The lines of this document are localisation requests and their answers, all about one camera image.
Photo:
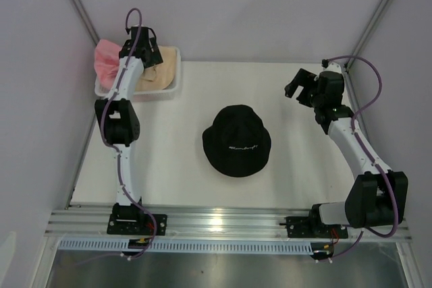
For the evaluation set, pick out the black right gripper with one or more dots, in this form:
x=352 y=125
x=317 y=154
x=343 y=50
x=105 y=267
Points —
x=303 y=78

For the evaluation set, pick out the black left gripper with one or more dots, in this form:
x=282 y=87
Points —
x=155 y=59

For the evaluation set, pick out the beige bucket hat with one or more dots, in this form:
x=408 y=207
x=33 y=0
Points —
x=159 y=77

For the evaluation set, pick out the pink bucket hat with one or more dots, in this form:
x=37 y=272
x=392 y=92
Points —
x=106 y=62

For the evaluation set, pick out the black bucket hat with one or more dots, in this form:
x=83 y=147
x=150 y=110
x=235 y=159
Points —
x=237 y=144

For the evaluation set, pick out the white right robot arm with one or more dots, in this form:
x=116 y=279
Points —
x=378 y=195

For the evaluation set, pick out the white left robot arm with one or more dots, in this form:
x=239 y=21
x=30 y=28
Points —
x=120 y=130

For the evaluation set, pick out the white plastic basket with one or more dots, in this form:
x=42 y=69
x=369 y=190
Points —
x=165 y=94

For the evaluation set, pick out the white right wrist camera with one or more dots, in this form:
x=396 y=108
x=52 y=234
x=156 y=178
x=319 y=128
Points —
x=328 y=65

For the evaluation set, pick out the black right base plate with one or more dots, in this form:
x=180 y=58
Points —
x=308 y=227

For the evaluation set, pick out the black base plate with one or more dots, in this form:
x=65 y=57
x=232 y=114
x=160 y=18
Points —
x=141 y=224
x=308 y=227

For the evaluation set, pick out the aluminium corner post right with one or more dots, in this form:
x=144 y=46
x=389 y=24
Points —
x=372 y=23

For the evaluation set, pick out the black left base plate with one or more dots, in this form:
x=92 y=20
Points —
x=141 y=224

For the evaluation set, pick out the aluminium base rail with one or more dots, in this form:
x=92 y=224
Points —
x=182 y=222

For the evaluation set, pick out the white slotted cable duct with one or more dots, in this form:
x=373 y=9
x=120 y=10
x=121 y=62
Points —
x=188 y=246

